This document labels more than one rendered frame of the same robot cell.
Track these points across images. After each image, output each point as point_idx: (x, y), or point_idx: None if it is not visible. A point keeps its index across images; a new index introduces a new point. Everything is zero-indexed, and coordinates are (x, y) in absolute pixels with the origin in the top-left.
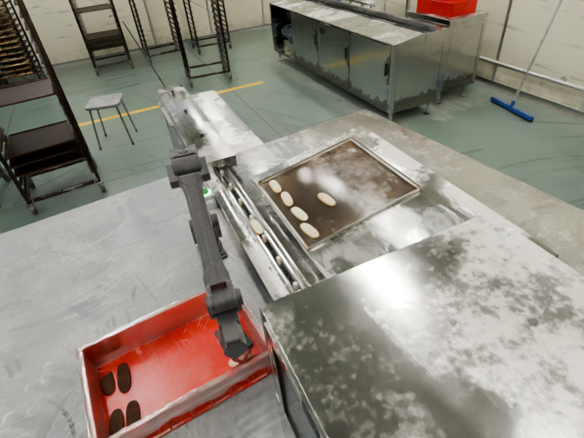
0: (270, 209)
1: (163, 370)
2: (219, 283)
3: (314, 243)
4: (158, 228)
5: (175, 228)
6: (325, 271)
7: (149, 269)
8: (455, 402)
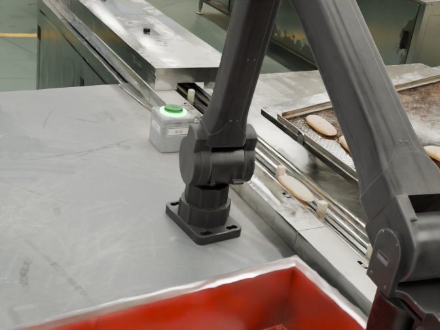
0: (305, 169)
1: None
2: (425, 198)
3: None
4: (67, 163)
5: (107, 169)
6: None
7: (58, 232)
8: None
